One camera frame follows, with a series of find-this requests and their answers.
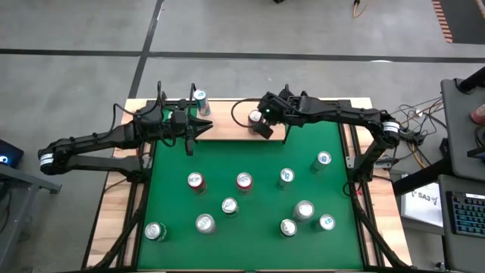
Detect white and red Spindrift can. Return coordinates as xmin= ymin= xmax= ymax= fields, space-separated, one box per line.
xmin=195 ymin=213 xmax=217 ymax=235
xmin=292 ymin=199 xmax=315 ymax=223

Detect tangled floor cables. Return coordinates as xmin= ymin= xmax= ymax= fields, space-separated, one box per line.
xmin=390 ymin=96 xmax=448 ymax=170

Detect black diagonal desk strut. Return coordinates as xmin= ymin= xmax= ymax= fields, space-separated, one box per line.
xmin=392 ymin=157 xmax=455 ymax=196

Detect white SA3 sign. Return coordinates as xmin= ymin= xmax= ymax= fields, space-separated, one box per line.
xmin=400 ymin=181 xmax=444 ymax=228

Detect backlit black keyboard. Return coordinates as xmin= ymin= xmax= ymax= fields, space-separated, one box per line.
xmin=446 ymin=190 xmax=485 ymax=239

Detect wooden shelf with black frame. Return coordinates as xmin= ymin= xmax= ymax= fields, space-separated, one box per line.
xmin=188 ymin=82 xmax=293 ymax=147

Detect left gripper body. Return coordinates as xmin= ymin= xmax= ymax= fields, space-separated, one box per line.
xmin=163 ymin=109 xmax=190 ymax=144

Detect green table mat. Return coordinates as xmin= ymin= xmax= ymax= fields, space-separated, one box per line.
xmin=136 ymin=105 xmax=364 ymax=271

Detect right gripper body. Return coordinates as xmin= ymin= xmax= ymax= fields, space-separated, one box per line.
xmin=261 ymin=89 xmax=304 ymax=124

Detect black device with blue light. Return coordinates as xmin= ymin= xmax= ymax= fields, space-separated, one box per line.
xmin=0 ymin=139 xmax=24 ymax=170

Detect red cup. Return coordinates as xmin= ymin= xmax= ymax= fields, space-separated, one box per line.
xmin=469 ymin=102 xmax=485 ymax=126

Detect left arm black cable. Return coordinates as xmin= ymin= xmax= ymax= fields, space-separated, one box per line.
xmin=111 ymin=80 xmax=170 ymax=149

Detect black orange-striped floor mat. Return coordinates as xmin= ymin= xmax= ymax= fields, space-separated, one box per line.
xmin=430 ymin=0 xmax=485 ymax=44

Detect grey desk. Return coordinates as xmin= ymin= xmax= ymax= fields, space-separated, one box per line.
xmin=437 ymin=173 xmax=485 ymax=273
xmin=440 ymin=77 xmax=485 ymax=181

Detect grey metal cart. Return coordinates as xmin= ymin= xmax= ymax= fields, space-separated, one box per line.
xmin=0 ymin=162 xmax=63 ymax=273

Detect red can with black label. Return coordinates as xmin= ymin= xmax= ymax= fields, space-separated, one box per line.
xmin=186 ymin=171 xmax=208 ymax=195

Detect black power strip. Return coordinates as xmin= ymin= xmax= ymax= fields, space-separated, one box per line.
xmin=393 ymin=127 xmax=425 ymax=147

